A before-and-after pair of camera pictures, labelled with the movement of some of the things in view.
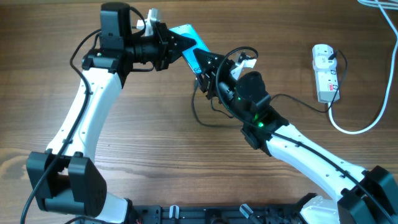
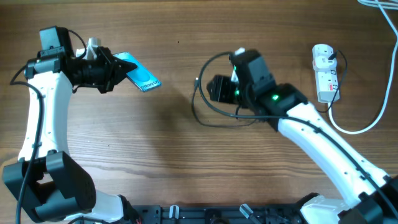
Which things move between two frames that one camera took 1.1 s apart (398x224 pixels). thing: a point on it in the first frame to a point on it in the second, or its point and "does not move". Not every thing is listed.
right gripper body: [210, 83] to [227, 90]
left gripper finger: [178, 43] to [120, 69]
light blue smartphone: [188, 31] to [142, 77]
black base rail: [269, 214] does not move
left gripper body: [160, 46] to [102, 70]
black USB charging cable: [280, 96] does not move
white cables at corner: [390, 4] does not move
